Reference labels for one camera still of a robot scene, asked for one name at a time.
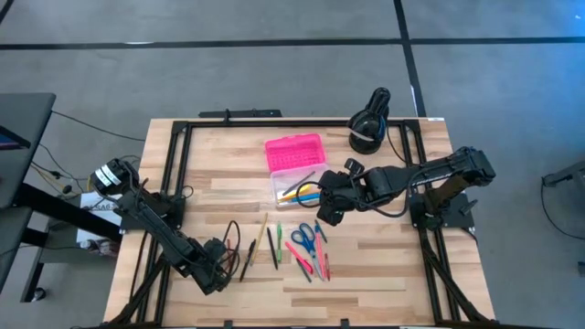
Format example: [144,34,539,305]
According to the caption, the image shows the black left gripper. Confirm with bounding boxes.
[186,237,233,296]

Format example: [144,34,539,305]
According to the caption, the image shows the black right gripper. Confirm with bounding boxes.
[319,159,375,226]

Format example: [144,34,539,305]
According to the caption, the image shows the black desk leg frame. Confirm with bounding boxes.
[13,182,123,303]

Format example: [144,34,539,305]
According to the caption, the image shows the black side desk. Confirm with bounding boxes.
[0,92,57,210]

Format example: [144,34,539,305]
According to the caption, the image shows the pink highlighter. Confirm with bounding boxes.
[284,240,315,275]

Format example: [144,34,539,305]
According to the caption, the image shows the black metal table frame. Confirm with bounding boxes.
[109,119,490,328]

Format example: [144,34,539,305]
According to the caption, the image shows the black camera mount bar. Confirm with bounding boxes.
[198,108,283,119]

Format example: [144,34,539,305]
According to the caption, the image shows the yellow highlighter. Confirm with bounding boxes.
[277,184,313,202]

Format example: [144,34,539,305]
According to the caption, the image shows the blue handled scissors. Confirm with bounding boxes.
[290,222,324,281]

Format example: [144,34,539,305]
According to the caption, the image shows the clear pencil box pink lid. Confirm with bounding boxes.
[263,132,331,209]

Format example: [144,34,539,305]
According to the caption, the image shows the white printed paper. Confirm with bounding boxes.
[76,187,132,246]

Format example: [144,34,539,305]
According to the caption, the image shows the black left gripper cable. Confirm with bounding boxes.
[221,220,242,278]

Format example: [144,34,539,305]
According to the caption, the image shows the dark grey side desk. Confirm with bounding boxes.
[0,206,34,293]

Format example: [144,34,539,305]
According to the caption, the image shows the yellow pencil pink eraser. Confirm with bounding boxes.
[249,212,270,267]

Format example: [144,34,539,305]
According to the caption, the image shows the dark green pen white print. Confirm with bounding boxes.
[295,257,314,284]

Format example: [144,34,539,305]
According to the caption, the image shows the black tape dispenser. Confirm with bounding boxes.
[346,86,392,155]

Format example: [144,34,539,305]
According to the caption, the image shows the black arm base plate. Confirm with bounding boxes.
[119,194,186,231]
[408,191,475,229]

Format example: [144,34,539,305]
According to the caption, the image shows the grey stand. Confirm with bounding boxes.
[541,158,585,189]

